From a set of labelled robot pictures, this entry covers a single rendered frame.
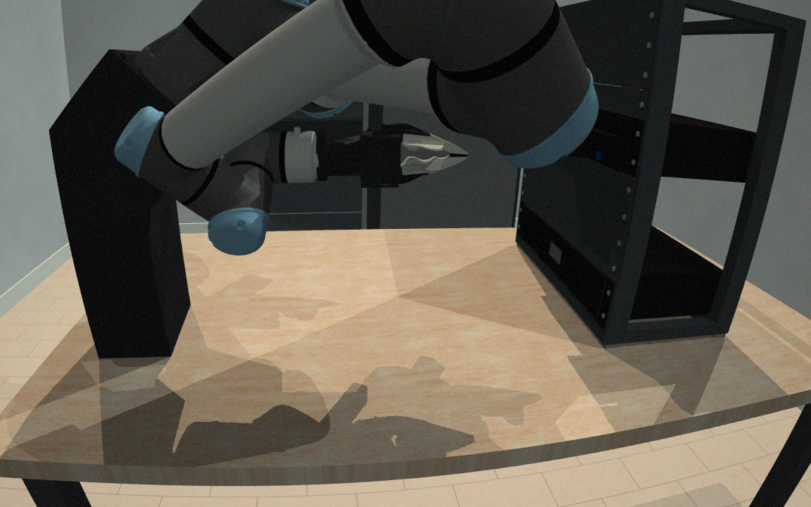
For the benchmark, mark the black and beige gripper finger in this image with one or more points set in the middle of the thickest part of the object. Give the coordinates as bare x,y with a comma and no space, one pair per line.
413,167
415,137

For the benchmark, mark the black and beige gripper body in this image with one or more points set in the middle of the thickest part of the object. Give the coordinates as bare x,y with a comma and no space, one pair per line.
379,158

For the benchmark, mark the black server rack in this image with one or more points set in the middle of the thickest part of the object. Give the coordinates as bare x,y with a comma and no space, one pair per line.
585,220

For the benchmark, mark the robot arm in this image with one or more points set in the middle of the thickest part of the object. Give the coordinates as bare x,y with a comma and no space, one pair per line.
526,90

